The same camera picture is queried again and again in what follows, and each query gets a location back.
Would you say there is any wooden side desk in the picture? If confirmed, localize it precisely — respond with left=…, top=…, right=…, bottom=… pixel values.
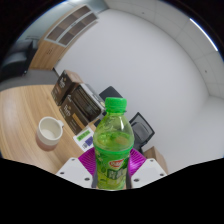
left=143, top=145, right=169, bottom=174

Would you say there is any black mesh office chair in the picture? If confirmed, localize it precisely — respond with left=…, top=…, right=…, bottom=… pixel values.
left=129, top=111, right=156, bottom=154

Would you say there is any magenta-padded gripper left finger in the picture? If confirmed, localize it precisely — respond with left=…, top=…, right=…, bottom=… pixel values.
left=55, top=147, right=99, bottom=190

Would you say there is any grey backpack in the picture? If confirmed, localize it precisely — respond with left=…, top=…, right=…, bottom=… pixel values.
left=131, top=121, right=151, bottom=148

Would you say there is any green drink bottle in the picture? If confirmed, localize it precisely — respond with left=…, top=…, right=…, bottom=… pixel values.
left=92, top=96, right=135, bottom=191

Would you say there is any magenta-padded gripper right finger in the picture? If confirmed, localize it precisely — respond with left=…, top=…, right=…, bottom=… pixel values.
left=125, top=148, right=168, bottom=190

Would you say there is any white and brown mug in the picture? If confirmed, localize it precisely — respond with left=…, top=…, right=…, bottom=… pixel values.
left=35, top=116, right=65, bottom=152

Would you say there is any wooden cabinet with shelves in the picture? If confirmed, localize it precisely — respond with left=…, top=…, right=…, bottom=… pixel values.
left=28, top=3, right=100, bottom=71

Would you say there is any black leather sofa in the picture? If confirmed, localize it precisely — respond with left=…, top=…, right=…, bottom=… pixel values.
left=0, top=39, right=38, bottom=83

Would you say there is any ceiling light panel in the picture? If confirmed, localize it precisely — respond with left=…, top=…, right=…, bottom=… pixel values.
left=189, top=17, right=219, bottom=53

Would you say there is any small dark brown box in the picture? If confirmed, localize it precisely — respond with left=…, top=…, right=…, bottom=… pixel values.
left=50, top=69, right=84, bottom=107

